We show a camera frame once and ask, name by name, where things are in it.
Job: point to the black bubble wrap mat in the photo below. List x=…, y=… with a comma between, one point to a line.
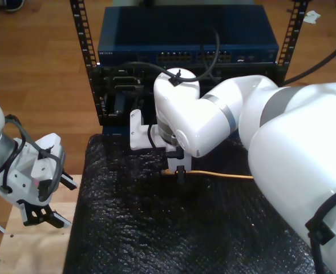
x=156, y=228

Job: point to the black rack server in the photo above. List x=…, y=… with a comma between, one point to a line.
x=122, y=81

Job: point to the person's foot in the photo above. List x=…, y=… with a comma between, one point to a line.
x=13, y=5

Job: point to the crumpled white paper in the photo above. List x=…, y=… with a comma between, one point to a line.
x=311, y=17

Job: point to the blue network switch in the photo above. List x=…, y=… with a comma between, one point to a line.
x=156, y=28

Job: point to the black server rack frame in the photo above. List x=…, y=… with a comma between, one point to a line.
x=79, y=28

